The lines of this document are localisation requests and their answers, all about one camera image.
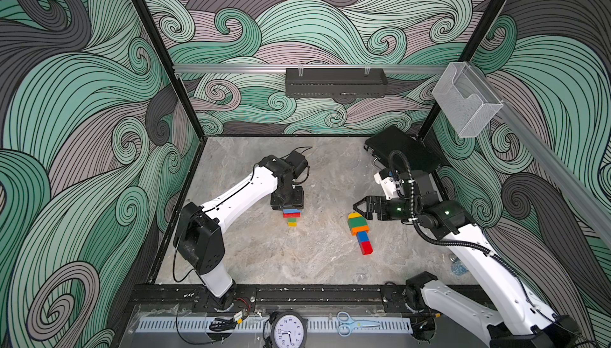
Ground white analog clock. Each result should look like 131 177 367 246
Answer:
270 311 307 348

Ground aluminium rail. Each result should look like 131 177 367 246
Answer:
173 63 447 74
466 63 610 245

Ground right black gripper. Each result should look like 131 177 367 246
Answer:
352 194 418 221

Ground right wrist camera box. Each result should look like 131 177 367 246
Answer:
374 168 435 200

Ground white slotted cable duct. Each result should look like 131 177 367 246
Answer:
135 317 413 335

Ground blue square lego brick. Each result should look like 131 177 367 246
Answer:
356 231 369 244

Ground aluminium right rail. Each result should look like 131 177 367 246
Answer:
466 63 610 245

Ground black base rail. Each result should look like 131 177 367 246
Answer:
131 284 407 313

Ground green long lego brick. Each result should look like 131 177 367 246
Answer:
348 218 369 230

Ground light blue scissors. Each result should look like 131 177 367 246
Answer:
337 311 381 337

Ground clear plastic wall holder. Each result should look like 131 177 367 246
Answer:
432 62 504 138

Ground red square lego brick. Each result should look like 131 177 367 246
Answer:
359 241 373 256

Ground orange long lego brick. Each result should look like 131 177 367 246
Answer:
351 226 369 236

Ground black briefcase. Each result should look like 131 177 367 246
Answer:
364 125 441 177

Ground aluminium back rail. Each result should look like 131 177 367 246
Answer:
173 63 447 74

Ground red long lego brick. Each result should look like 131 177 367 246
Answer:
283 212 301 219

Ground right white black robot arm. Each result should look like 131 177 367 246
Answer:
353 195 581 347

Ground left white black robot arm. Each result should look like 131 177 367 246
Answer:
173 151 310 300

